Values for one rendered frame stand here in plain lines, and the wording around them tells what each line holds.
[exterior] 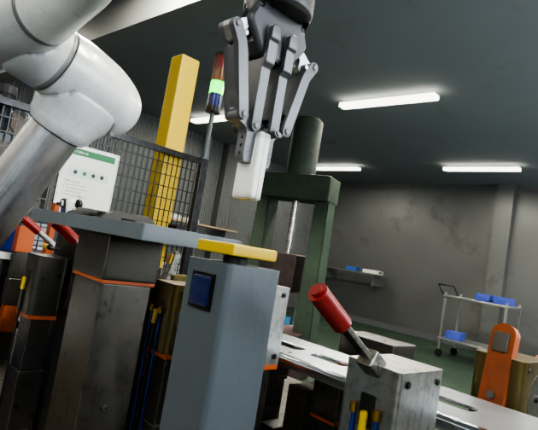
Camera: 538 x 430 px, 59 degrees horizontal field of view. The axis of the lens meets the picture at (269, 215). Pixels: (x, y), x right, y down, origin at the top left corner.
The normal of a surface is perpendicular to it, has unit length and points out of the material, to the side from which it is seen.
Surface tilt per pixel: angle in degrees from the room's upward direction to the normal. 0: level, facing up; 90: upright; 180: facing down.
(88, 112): 120
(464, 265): 90
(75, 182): 90
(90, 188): 90
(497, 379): 78
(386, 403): 90
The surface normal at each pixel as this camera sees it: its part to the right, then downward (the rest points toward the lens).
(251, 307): 0.68, 0.05
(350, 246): -0.66, -0.17
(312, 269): -0.44, -0.15
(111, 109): 0.53, 0.62
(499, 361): -0.66, -0.37
